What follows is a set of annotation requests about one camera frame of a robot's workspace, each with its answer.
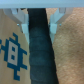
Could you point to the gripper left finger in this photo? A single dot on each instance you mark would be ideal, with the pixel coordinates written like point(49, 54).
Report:
point(20, 20)

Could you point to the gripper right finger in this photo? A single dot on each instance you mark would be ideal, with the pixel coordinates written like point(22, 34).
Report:
point(56, 20)

